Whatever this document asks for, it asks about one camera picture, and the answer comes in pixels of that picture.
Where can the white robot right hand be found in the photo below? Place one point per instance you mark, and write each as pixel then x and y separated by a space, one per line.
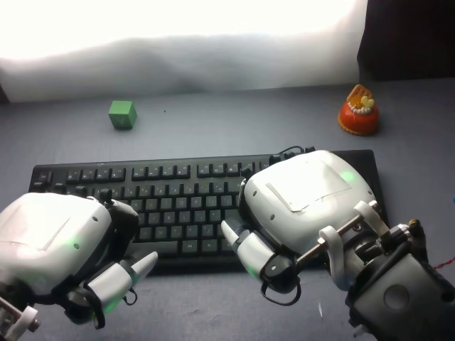
pixel 305 192

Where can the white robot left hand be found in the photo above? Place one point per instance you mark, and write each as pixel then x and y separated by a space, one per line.
pixel 39 234

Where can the orange toy cake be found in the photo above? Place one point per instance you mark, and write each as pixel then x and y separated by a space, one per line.
pixel 359 119

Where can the grey table cloth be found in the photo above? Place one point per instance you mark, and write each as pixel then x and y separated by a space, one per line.
pixel 213 124

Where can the black computer keyboard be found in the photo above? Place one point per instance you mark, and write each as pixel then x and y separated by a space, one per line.
pixel 167 199

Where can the green cube block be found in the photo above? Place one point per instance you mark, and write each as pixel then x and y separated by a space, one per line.
pixel 122 115

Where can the white backdrop cloth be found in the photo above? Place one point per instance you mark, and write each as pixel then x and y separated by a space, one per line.
pixel 177 67

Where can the dark background object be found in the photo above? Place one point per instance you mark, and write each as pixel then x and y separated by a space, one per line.
pixel 409 39

